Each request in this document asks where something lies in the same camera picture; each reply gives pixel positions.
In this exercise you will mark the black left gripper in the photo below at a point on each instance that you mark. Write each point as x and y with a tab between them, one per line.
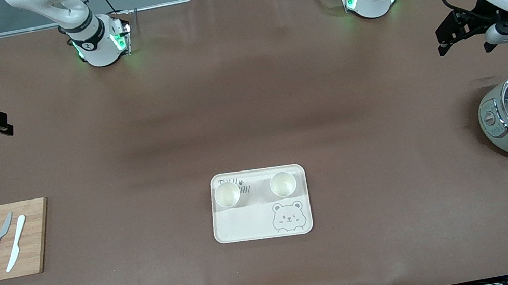
479	15

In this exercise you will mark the white plastic cup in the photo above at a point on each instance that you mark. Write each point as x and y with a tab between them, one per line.
227	194
283	184

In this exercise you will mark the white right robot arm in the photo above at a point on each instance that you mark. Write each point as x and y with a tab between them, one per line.
93	45

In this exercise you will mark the white tray with bear print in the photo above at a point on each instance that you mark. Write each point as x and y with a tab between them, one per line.
251	220

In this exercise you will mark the white plastic knife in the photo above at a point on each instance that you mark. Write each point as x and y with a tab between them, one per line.
17	241

